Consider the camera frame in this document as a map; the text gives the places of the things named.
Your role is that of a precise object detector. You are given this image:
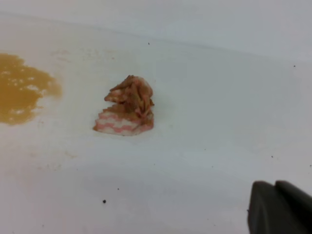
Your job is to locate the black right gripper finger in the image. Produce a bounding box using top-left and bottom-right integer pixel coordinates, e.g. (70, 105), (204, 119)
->
(247, 180), (312, 234)

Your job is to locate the pink white stained rag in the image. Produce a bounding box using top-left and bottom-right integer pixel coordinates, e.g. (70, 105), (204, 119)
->
(93, 75), (154, 136)

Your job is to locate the brown coffee stain puddle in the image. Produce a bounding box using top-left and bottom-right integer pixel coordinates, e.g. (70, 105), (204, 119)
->
(0, 53), (62, 125)

